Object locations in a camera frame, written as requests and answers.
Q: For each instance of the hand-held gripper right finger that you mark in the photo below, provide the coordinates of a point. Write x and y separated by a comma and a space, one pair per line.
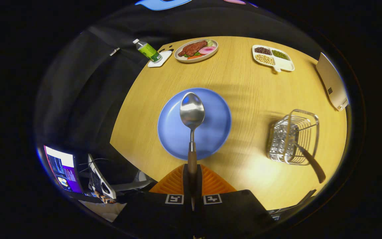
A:
230, 212

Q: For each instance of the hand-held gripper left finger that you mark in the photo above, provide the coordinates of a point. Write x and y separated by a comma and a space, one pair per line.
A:
158, 212

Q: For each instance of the grey metal bar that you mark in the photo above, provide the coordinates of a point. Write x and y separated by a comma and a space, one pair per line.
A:
128, 186

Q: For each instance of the white cloth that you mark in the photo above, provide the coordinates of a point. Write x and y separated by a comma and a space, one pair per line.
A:
108, 210

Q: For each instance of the white keyboard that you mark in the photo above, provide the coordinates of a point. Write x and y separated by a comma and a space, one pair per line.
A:
95, 179

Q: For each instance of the blue round plate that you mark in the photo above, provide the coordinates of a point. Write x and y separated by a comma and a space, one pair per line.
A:
217, 132

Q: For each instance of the computer monitor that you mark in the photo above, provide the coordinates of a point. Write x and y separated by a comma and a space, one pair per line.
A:
63, 166

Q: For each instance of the beige round food plate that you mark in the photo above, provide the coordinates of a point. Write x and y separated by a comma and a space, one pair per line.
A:
182, 59

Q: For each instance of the white square coaster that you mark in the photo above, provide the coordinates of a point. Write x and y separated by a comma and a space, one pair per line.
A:
166, 56

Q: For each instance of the white divided dish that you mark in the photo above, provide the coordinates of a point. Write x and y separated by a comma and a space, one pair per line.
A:
285, 65

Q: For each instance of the yellow beans portion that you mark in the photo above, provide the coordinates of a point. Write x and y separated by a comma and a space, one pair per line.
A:
264, 59

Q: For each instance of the green label plastic bottle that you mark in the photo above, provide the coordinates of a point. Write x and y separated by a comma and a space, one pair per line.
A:
149, 51

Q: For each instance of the pink ham slice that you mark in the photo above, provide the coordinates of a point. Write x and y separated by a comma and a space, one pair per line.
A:
207, 50

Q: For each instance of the brown beans portion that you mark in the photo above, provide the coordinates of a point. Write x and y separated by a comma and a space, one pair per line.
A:
263, 50

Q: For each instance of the green beans portion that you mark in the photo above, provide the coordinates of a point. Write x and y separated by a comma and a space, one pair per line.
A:
280, 54

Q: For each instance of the small silver clip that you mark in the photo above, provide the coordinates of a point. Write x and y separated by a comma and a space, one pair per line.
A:
114, 51

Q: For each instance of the white toaster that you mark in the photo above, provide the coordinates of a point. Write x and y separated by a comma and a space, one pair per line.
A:
332, 79

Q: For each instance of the brown meat piece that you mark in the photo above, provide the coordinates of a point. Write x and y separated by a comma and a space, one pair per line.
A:
192, 48

